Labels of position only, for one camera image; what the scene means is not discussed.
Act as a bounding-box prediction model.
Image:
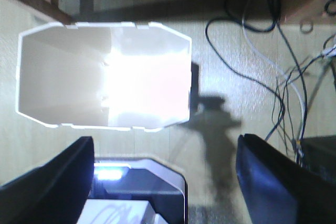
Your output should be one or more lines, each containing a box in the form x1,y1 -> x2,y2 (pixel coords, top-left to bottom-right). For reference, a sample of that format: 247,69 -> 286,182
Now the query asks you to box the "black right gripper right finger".
236,134 -> 335,223

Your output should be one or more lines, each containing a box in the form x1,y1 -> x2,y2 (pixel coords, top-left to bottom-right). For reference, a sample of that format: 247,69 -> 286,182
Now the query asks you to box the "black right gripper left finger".
1,136 -> 95,223

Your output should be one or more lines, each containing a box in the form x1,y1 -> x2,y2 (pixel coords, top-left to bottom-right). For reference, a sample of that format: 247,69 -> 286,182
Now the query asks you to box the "white plastic trash bin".
15,22 -> 192,132

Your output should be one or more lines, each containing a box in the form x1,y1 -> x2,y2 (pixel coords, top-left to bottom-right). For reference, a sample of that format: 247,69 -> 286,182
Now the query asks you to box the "white cable on floor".
241,0 -> 308,141

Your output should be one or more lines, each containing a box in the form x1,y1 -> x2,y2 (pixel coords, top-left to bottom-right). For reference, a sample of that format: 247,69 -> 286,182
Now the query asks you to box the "black power cable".
205,0 -> 309,141

